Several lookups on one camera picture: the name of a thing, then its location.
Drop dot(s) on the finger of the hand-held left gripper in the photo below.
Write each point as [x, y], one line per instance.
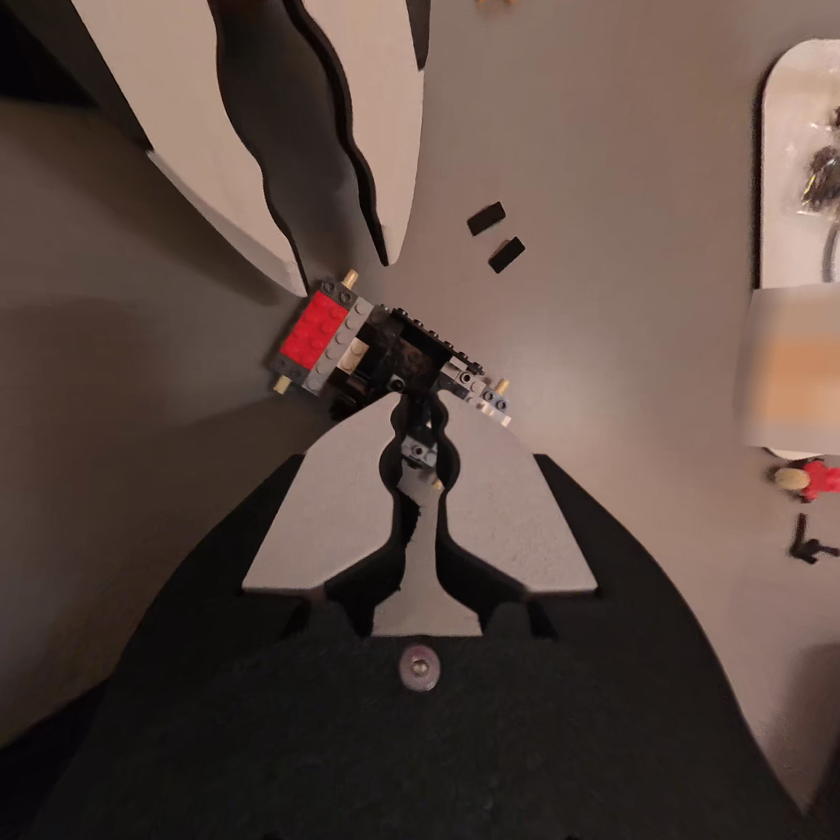
[184, 98]
[387, 98]

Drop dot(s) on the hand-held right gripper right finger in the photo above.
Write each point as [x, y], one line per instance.
[518, 518]

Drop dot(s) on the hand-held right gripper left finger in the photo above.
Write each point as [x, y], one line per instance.
[315, 512]

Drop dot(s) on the toy brick car chassis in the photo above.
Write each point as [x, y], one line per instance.
[315, 334]

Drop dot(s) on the grey desk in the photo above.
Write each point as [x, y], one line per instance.
[590, 328]

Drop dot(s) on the black slope brick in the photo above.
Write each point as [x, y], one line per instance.
[485, 218]
[506, 254]

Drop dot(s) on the small black angular toy part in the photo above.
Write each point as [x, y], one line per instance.
[804, 548]

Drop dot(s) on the red toy minifigure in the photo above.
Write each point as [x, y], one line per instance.
[820, 476]

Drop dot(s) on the white rounded mat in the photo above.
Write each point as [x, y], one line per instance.
[787, 249]

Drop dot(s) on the clear bag of black parts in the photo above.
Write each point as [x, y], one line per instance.
[823, 177]

